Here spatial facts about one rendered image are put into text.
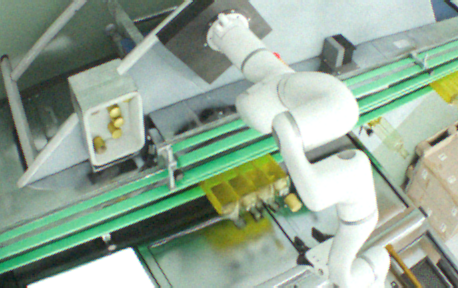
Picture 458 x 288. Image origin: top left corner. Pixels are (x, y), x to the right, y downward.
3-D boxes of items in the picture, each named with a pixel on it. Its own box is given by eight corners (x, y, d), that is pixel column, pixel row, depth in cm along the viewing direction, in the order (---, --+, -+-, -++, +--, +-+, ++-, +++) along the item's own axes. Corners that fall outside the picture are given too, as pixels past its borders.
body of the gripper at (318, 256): (328, 290, 119) (302, 268, 128) (359, 271, 123) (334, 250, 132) (329, 270, 116) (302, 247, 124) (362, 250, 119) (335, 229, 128)
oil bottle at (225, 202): (190, 173, 169) (225, 224, 157) (190, 161, 165) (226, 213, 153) (206, 166, 171) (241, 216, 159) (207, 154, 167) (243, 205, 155)
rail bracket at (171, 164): (157, 172, 159) (176, 203, 152) (154, 133, 147) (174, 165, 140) (166, 169, 160) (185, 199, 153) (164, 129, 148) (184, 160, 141)
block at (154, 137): (146, 152, 162) (156, 168, 158) (145, 130, 155) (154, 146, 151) (157, 148, 163) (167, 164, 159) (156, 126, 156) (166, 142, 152)
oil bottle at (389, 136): (362, 120, 204) (401, 164, 189) (363, 110, 200) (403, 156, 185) (372, 114, 206) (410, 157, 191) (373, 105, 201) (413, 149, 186)
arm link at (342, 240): (360, 191, 106) (371, 263, 115) (311, 224, 102) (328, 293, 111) (384, 204, 99) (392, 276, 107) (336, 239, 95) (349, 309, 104)
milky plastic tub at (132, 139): (84, 148, 154) (93, 168, 149) (74, 94, 138) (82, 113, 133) (134, 128, 161) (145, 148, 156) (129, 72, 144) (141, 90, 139)
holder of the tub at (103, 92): (87, 158, 158) (95, 176, 154) (74, 93, 138) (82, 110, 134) (134, 139, 165) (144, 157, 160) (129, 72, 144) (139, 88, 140)
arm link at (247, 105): (330, 100, 112) (268, 143, 111) (301, 96, 135) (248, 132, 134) (306, 62, 110) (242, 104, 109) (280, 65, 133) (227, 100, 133)
